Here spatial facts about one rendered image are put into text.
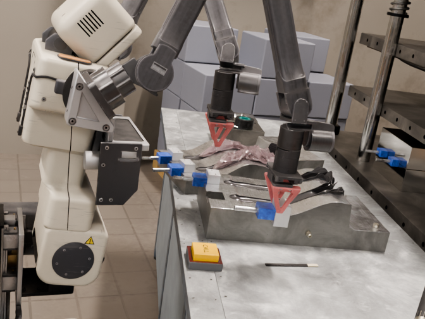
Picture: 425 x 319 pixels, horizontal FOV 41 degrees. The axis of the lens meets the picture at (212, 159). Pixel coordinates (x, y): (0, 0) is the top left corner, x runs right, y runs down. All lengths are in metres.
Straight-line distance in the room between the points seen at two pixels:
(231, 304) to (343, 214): 0.46
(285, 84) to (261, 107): 2.39
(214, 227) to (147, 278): 1.40
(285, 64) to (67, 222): 0.65
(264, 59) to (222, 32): 2.02
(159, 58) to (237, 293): 0.53
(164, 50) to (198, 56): 2.62
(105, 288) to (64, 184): 1.36
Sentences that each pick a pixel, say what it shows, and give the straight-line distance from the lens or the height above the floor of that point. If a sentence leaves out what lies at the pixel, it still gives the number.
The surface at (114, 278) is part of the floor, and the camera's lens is 2.82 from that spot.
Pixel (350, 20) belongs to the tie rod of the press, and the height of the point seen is 1.33.
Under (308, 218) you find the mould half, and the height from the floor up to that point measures 0.88.
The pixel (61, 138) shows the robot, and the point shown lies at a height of 1.03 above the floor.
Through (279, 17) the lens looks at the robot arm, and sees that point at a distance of 1.27.
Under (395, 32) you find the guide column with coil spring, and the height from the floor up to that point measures 1.33.
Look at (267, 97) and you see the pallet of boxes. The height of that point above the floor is 0.75.
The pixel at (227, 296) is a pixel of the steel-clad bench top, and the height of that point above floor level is 0.80.
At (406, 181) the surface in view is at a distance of 2.22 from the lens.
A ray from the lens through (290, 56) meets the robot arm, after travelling 1.27.
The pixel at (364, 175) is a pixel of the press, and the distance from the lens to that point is 2.31.
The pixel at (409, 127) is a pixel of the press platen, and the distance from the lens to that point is 2.24.
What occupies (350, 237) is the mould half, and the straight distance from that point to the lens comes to 1.58.
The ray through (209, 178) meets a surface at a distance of 1.60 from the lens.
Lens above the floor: 1.46
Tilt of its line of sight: 18 degrees down
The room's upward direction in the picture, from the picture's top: 9 degrees clockwise
